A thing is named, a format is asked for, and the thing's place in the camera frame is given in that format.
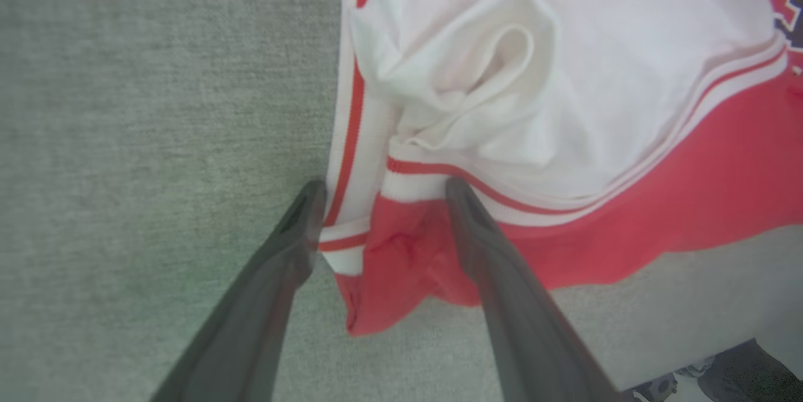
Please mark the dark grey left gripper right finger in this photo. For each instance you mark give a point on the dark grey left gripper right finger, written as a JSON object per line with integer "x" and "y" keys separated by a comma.
{"x": 521, "y": 333}

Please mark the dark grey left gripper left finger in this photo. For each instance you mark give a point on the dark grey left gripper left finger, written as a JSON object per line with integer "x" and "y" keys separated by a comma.
{"x": 251, "y": 327}

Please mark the red and white jersey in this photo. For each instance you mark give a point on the red and white jersey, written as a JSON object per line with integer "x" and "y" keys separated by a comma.
{"x": 596, "y": 107}

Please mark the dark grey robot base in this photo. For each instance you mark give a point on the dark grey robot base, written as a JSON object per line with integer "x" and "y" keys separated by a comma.
{"x": 746, "y": 370}

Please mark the grey fabric sofa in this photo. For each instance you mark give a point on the grey fabric sofa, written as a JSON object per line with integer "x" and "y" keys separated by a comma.
{"x": 125, "y": 107}

